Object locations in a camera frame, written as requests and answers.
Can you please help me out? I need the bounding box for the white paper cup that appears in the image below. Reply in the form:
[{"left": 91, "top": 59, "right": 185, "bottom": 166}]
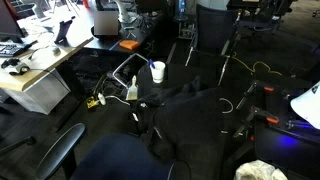
[{"left": 150, "top": 60, "right": 167, "bottom": 84}]

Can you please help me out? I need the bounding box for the black cloth jacket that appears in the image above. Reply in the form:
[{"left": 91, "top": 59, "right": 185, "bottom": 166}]
[{"left": 129, "top": 75, "right": 228, "bottom": 165}]

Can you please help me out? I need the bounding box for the orange flat pad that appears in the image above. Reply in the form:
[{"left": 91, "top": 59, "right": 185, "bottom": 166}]
[{"left": 118, "top": 39, "right": 141, "bottom": 51}]

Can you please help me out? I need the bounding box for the white plug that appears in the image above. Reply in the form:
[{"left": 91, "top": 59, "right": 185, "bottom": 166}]
[{"left": 97, "top": 92, "right": 107, "bottom": 107}]

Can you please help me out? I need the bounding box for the yellow power connector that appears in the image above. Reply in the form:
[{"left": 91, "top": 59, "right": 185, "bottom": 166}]
[{"left": 86, "top": 95, "right": 101, "bottom": 109}]

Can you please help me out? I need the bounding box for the black desk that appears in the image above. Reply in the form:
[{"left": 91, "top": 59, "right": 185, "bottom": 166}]
[{"left": 83, "top": 0, "right": 169, "bottom": 55}]

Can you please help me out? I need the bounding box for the black chrome cantilever chair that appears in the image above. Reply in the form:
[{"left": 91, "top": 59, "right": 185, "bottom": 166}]
[{"left": 65, "top": 47, "right": 150, "bottom": 97}]

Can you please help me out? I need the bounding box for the blue office chair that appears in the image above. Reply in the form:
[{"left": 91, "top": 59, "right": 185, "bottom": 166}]
[{"left": 35, "top": 122, "right": 193, "bottom": 180}]

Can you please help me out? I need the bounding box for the blue bottle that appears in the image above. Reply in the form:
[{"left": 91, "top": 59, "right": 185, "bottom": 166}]
[{"left": 177, "top": 0, "right": 186, "bottom": 20}]

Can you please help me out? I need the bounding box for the white curved stand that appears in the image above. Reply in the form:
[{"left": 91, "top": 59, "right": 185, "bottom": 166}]
[{"left": 114, "top": 0, "right": 138, "bottom": 25}]

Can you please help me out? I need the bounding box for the black orange bar clamp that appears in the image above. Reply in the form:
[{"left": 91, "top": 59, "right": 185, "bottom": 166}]
[
  {"left": 235, "top": 79, "right": 276, "bottom": 111},
  {"left": 232, "top": 106, "right": 281, "bottom": 140}
]

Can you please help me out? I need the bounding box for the black tablet stand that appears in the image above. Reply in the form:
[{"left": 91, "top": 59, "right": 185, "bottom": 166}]
[{"left": 53, "top": 15, "right": 77, "bottom": 46}]

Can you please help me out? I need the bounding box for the light wooden desk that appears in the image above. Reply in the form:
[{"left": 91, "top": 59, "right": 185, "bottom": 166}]
[{"left": 0, "top": 3, "right": 95, "bottom": 116}]

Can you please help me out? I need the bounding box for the white crumpled cloth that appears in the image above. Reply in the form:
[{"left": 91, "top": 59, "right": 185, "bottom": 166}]
[{"left": 233, "top": 159, "right": 289, "bottom": 180}]

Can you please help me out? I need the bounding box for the black office chair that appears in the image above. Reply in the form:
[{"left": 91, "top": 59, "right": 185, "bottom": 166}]
[{"left": 228, "top": 0, "right": 298, "bottom": 35}]

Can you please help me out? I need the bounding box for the black white desk gadget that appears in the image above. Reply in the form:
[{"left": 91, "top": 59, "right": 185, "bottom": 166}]
[{"left": 7, "top": 62, "right": 31, "bottom": 76}]

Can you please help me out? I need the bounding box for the small black desk device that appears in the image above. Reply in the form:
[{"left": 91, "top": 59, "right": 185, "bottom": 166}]
[{"left": 0, "top": 58, "right": 20, "bottom": 70}]

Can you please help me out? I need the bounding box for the black pole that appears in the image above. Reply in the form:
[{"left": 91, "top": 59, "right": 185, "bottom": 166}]
[{"left": 0, "top": 135, "right": 37, "bottom": 158}]

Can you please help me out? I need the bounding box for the black keyboard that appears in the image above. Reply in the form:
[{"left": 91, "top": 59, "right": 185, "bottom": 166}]
[{"left": 0, "top": 43, "right": 25, "bottom": 59}]

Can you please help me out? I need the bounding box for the black computer monitor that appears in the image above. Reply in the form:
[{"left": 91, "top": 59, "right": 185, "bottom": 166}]
[{"left": 0, "top": 0, "right": 28, "bottom": 43}]

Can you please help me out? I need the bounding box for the white floor cable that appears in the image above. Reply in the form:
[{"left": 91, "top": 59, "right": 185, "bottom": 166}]
[{"left": 104, "top": 94, "right": 132, "bottom": 107}]

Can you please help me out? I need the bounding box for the grey coiled cable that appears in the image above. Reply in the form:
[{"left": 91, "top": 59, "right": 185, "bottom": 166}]
[{"left": 93, "top": 71, "right": 130, "bottom": 98}]

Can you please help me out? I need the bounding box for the white cord loop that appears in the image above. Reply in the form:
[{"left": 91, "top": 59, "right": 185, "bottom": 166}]
[{"left": 218, "top": 97, "right": 235, "bottom": 115}]

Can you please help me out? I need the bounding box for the yellow cable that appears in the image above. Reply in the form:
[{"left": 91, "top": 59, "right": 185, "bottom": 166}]
[{"left": 231, "top": 52, "right": 284, "bottom": 77}]

